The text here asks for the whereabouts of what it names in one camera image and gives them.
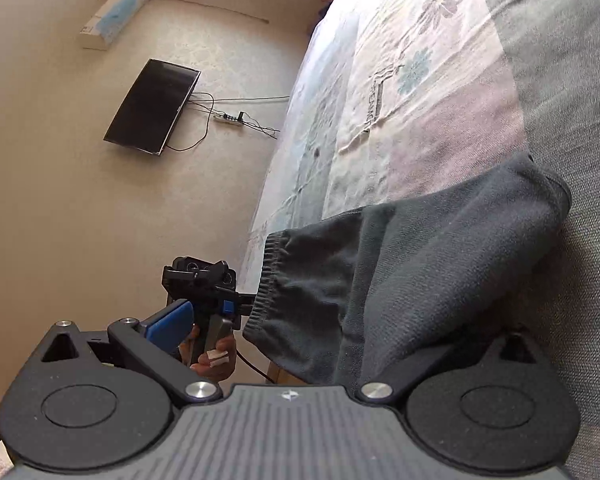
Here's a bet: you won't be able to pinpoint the black wall television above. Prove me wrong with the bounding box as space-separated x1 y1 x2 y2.
104 58 200 156

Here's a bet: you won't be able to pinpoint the white wall air conditioner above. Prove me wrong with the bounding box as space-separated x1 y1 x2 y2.
78 0 148 51

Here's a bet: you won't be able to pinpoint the pastel patchwork bed sheet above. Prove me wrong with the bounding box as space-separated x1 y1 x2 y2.
239 0 600 479

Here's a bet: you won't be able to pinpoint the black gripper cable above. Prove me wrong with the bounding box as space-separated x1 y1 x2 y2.
235 349 278 386

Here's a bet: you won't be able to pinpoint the dark grey trousers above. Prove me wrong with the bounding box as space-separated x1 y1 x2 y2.
244 154 572 389

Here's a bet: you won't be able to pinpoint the person's left hand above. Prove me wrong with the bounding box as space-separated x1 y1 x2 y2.
178 327 237 382

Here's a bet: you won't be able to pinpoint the white power strip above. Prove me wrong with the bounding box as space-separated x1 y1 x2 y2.
213 112 245 127

